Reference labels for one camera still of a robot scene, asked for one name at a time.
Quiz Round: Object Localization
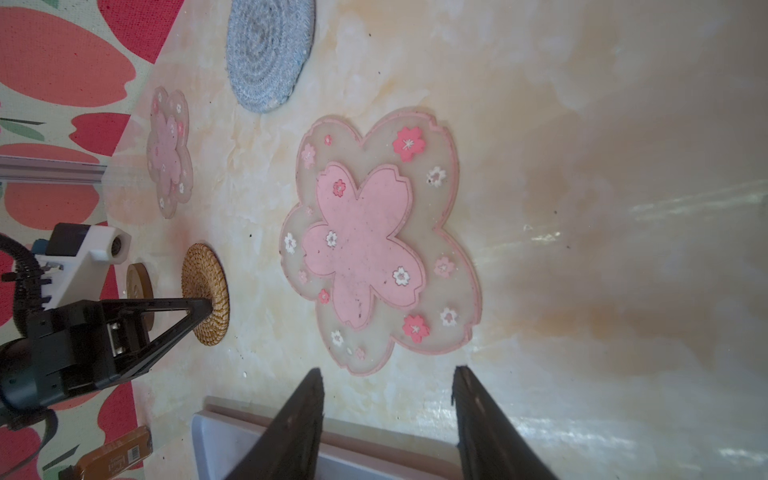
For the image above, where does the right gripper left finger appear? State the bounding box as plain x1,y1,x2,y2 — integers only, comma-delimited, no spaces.
227,368,325,480

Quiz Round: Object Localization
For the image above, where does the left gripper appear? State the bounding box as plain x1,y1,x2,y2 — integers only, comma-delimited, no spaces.
0,297,214,415

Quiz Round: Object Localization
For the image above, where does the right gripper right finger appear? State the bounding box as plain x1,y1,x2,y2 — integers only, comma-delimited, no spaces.
451,366,556,479

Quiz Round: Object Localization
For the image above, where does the pink flower coaster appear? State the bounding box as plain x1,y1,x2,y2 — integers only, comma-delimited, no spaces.
146,87,194,219
279,109,482,376

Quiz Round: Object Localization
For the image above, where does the grey woven round coaster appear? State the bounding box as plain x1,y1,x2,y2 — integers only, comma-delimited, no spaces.
226,0,316,114

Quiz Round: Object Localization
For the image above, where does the woven rattan round coaster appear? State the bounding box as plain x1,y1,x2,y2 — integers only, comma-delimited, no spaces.
181,243,231,346

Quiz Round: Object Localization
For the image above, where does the brown wooden round coaster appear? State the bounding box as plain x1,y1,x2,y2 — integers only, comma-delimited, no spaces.
126,263,154,300

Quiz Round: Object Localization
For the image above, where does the lavender tray mat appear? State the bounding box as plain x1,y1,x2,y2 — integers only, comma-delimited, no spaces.
191,396,463,479

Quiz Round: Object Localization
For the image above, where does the orange snack packet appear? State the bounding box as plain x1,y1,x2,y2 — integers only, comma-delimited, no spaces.
56,426,153,480

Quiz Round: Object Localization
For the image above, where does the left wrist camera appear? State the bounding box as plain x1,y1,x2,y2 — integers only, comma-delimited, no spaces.
33,223,131,310

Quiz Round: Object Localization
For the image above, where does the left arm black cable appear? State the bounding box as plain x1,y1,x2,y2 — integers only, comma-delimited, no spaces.
0,232,46,480

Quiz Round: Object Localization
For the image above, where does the left corner aluminium post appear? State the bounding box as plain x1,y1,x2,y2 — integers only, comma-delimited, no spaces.
1,155,107,185

